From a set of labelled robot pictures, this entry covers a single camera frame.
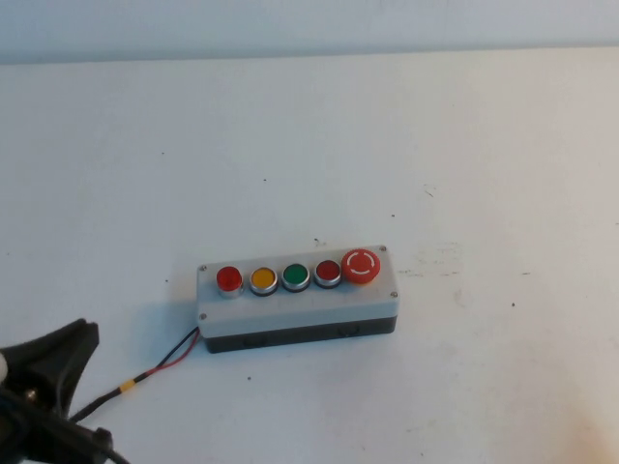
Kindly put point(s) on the red emergency stop mushroom button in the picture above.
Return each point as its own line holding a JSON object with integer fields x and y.
{"x": 361, "y": 264}

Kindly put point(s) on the red illuminated push button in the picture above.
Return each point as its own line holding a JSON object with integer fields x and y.
{"x": 229, "y": 279}

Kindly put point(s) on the dark red push button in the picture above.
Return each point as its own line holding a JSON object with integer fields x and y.
{"x": 328, "y": 271}

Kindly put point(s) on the yellow push button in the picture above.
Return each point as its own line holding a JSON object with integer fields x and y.
{"x": 263, "y": 279}

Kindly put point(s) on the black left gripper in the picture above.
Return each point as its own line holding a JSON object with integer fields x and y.
{"x": 24, "y": 420}

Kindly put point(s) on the green push button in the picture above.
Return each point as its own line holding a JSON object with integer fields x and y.
{"x": 295, "y": 275}

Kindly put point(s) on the grey button control box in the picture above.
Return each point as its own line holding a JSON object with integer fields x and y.
{"x": 290, "y": 310}

